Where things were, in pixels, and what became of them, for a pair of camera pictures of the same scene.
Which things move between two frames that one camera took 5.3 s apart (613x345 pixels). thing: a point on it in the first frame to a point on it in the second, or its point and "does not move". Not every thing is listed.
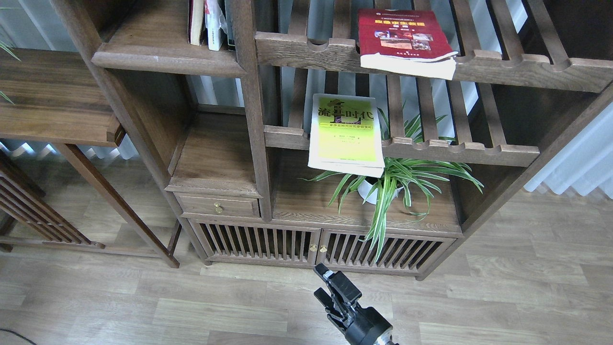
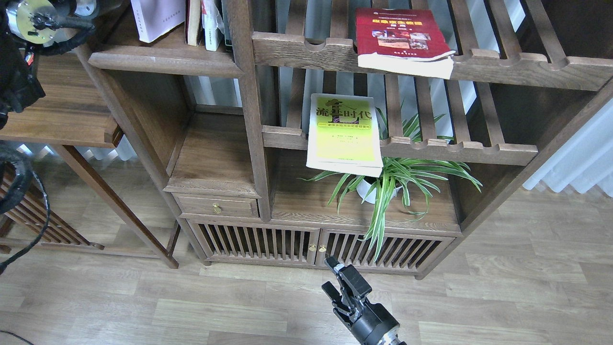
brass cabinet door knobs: [323, 249] does not move
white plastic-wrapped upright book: [215, 22] does not move
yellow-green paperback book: [346, 135] does not move
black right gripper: [368, 327] to [373, 325]
